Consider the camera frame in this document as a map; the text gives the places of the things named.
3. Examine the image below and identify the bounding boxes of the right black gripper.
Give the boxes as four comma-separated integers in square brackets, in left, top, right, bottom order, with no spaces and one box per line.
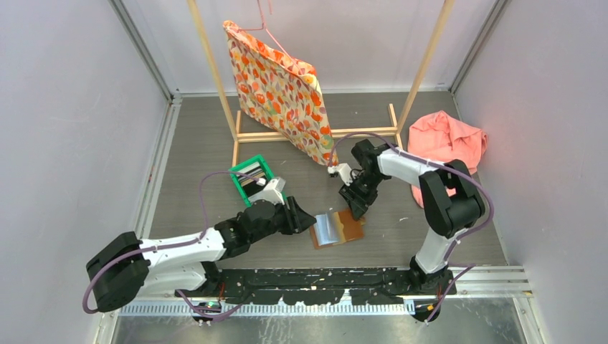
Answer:
[340,171,386,220]

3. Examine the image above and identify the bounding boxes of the brown leather card holder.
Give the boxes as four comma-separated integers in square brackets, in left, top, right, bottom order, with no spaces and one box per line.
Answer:
[310,209,366,249]

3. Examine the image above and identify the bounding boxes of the stack of credit cards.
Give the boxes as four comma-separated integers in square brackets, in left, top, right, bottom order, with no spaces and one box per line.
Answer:
[232,161,272,200]

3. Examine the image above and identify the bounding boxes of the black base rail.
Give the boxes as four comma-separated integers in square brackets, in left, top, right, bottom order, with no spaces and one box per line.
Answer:
[183,267,453,306]

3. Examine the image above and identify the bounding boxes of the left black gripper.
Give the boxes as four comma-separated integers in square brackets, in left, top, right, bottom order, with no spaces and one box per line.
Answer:
[250,196,315,244]

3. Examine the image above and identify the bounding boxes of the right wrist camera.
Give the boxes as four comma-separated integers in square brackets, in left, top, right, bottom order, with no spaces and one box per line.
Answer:
[327,163,353,186]

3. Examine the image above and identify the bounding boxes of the pink wire hanger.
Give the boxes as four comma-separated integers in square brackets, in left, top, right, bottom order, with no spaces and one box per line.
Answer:
[234,1,311,69]

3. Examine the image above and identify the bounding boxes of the wooden clothes rack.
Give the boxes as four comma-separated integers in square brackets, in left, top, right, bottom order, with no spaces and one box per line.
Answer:
[187,1,454,166]

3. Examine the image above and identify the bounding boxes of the green plastic card bin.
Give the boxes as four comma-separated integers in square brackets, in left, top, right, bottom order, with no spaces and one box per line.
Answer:
[229,154,279,207]

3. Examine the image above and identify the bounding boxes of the pink crumpled cloth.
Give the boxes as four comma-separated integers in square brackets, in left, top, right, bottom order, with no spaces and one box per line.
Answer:
[407,110,489,209]

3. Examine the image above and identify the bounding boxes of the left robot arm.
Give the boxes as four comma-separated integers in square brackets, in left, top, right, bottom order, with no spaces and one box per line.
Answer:
[82,196,316,314]

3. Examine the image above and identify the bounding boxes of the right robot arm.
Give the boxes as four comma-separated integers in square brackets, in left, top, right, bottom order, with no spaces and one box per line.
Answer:
[327,139,486,294]

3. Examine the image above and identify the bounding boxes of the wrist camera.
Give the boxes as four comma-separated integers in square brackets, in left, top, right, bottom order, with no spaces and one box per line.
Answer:
[255,177,286,204]
[327,163,353,186]

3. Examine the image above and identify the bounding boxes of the aluminium frame rail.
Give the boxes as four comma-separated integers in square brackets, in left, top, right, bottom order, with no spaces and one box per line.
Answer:
[108,266,533,317]

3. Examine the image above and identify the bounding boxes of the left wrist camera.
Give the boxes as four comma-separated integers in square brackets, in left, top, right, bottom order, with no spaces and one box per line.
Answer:
[255,177,286,204]

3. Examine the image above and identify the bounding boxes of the floral fabric bag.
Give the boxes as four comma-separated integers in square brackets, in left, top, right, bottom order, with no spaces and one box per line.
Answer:
[223,20,338,166]

